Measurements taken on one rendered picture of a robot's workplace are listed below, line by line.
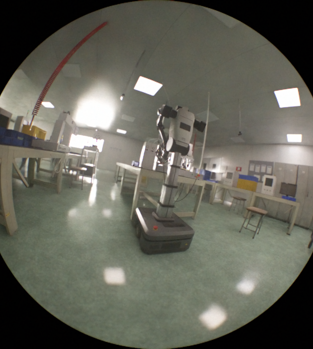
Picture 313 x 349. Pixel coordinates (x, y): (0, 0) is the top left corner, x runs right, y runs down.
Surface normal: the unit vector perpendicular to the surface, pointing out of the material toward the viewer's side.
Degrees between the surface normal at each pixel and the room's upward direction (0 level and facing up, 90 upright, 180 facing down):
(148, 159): 90
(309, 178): 90
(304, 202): 90
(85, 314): 0
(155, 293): 0
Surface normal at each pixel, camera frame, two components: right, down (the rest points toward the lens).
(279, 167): -0.90, -0.17
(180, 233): 0.37, -0.62
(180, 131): 0.31, 0.11
